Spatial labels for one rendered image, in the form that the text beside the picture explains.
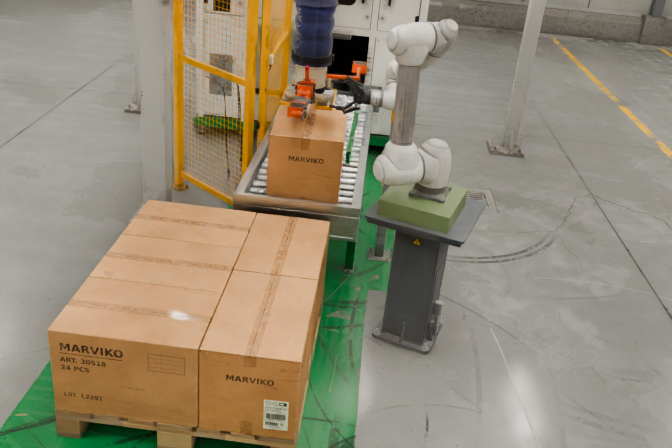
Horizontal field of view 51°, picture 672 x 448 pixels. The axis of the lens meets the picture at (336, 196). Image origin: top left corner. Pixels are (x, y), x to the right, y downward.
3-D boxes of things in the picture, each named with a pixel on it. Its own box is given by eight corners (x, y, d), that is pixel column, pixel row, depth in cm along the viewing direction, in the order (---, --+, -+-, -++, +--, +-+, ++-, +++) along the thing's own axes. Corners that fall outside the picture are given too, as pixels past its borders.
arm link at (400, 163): (423, 188, 334) (382, 194, 326) (406, 175, 348) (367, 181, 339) (441, 25, 303) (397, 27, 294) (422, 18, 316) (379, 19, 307)
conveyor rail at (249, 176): (291, 101, 601) (293, 80, 593) (297, 102, 601) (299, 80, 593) (232, 224, 392) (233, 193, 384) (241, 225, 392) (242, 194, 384)
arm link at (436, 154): (454, 187, 343) (461, 145, 333) (422, 191, 336) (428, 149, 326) (437, 172, 356) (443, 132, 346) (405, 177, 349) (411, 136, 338)
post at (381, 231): (373, 252, 460) (392, 106, 417) (384, 253, 460) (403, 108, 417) (373, 257, 454) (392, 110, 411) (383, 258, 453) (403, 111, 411)
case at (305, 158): (278, 161, 443) (282, 100, 426) (341, 167, 442) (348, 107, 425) (265, 202, 388) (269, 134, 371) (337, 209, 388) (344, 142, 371)
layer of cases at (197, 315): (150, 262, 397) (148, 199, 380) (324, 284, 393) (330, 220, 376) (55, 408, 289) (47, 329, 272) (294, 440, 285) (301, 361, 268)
